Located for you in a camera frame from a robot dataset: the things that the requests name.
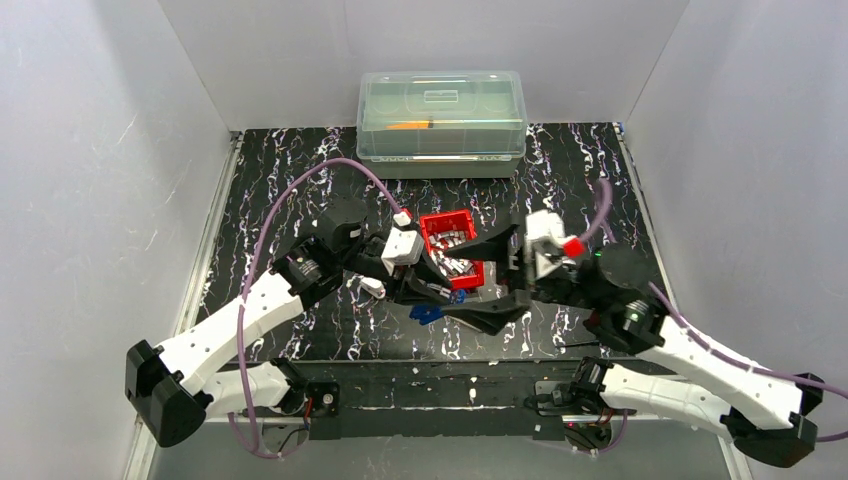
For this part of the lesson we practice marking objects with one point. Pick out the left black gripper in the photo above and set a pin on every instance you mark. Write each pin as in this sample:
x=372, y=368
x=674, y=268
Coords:
x=403, y=279

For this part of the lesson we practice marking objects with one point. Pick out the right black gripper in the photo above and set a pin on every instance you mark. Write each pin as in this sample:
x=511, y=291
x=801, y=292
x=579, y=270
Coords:
x=519, y=268

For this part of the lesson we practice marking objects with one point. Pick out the blue stapler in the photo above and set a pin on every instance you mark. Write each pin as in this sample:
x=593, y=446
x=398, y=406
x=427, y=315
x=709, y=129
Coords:
x=426, y=314

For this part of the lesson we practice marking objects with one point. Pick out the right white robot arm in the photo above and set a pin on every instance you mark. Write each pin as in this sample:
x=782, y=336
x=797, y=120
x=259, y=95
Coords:
x=762, y=413

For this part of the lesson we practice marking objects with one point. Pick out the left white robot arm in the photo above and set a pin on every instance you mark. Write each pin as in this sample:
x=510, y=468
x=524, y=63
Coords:
x=175, y=385

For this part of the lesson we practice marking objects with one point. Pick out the clear plastic storage box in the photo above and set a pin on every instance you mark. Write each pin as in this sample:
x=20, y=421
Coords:
x=479, y=132

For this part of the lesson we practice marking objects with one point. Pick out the orange tool inside box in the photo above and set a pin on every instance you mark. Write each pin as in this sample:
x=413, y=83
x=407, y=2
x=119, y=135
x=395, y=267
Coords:
x=411, y=125

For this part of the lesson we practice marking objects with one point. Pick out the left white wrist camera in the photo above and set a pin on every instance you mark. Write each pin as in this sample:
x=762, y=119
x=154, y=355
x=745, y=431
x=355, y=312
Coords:
x=404, y=245

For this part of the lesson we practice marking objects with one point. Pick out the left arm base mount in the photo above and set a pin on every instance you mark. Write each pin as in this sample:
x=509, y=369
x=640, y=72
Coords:
x=313, y=399

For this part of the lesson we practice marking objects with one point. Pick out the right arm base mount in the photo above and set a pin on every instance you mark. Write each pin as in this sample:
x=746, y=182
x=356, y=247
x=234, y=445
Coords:
x=582, y=394

